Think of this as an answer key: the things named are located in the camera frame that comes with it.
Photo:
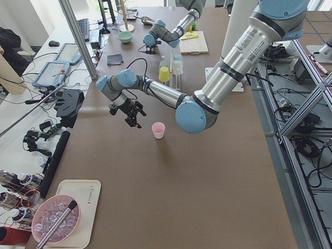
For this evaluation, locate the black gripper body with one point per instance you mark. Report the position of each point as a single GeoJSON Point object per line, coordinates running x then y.
{"type": "Point", "coordinates": [151, 47]}
{"type": "Point", "coordinates": [127, 106]}

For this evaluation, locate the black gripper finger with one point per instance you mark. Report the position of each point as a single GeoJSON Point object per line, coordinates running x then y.
{"type": "Point", "coordinates": [132, 121]}
{"type": "Point", "coordinates": [150, 52]}
{"type": "Point", "coordinates": [139, 108]}

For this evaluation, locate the pink plastic cup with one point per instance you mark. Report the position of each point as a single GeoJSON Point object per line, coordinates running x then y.
{"type": "Point", "coordinates": [158, 129]}

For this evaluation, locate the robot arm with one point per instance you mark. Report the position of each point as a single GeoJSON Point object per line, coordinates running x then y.
{"type": "Point", "coordinates": [159, 30]}
{"type": "Point", "coordinates": [270, 21]}

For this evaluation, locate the grey plastic cup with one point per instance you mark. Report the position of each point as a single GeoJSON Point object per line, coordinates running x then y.
{"type": "Point", "coordinates": [163, 62]}

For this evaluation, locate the yellow plastic cup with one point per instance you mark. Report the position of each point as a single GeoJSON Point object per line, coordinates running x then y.
{"type": "Point", "coordinates": [164, 74]}

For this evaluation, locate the light blue plastic cup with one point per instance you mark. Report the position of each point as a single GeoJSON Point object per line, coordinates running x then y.
{"type": "Point", "coordinates": [177, 57]}

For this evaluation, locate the cream plastic cup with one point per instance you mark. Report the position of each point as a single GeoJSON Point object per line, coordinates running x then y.
{"type": "Point", "coordinates": [177, 67]}

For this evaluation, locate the green bowl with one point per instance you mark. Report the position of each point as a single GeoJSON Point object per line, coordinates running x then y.
{"type": "Point", "coordinates": [125, 37]}

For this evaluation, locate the metal scoop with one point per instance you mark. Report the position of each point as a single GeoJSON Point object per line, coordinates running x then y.
{"type": "Point", "coordinates": [146, 20]}

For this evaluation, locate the wooden mug tree stand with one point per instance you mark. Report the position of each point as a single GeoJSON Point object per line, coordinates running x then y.
{"type": "Point", "coordinates": [126, 27]}

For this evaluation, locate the grey folded cloth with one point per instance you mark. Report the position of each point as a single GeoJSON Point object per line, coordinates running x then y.
{"type": "Point", "coordinates": [114, 59]}

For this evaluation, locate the yellow plastic knife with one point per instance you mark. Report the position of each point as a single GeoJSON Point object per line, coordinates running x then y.
{"type": "Point", "coordinates": [188, 37]}

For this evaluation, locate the wooden cutting board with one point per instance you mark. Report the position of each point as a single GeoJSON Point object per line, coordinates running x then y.
{"type": "Point", "coordinates": [195, 45]}

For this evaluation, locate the black keyboard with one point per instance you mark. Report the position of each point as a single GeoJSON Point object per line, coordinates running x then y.
{"type": "Point", "coordinates": [84, 28]}

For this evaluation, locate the blue teach pendant tablet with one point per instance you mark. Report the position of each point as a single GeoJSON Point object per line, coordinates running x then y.
{"type": "Point", "coordinates": [69, 53]}

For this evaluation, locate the cream plastic tray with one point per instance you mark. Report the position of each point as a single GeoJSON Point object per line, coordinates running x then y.
{"type": "Point", "coordinates": [86, 193]}

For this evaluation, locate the black computer mouse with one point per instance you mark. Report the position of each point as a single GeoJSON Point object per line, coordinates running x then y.
{"type": "Point", "coordinates": [53, 43]}

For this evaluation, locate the pink bowl of ice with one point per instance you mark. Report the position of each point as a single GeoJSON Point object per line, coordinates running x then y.
{"type": "Point", "coordinates": [48, 213]}

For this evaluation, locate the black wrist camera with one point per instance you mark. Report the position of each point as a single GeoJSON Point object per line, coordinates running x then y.
{"type": "Point", "coordinates": [113, 109]}

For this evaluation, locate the white wire cup holder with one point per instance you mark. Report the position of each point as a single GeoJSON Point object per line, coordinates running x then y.
{"type": "Point", "coordinates": [175, 80]}

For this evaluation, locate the black plastic bracket part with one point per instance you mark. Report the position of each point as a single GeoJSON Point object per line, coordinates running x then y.
{"type": "Point", "coordinates": [68, 103]}

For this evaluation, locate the aluminium frame post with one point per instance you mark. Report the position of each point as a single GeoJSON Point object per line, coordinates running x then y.
{"type": "Point", "coordinates": [78, 37]}

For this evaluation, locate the metal ice scoop handle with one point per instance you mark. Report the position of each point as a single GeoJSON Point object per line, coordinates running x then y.
{"type": "Point", "coordinates": [56, 225]}

